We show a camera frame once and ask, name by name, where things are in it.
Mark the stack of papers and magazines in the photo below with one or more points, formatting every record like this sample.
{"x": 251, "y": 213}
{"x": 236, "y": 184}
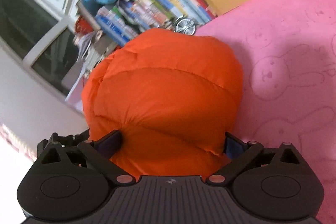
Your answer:
{"x": 93, "y": 48}

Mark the orange puffer jacket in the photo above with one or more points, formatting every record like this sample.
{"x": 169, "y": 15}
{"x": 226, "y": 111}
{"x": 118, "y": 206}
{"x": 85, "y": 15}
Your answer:
{"x": 173, "y": 97}

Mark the upper red basket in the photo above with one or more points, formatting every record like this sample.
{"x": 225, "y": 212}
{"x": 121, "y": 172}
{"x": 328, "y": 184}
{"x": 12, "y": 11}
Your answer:
{"x": 82, "y": 26}

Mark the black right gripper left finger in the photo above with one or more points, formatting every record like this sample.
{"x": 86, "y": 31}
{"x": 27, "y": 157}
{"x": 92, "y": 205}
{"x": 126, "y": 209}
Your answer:
{"x": 72, "y": 183}

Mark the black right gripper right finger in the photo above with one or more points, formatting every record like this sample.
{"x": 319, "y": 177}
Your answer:
{"x": 269, "y": 183}

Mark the miniature black bicycle model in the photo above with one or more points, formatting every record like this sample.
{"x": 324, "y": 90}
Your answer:
{"x": 182, "y": 25}

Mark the pink patterned blanket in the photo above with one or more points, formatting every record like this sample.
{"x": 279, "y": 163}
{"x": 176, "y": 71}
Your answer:
{"x": 287, "y": 51}

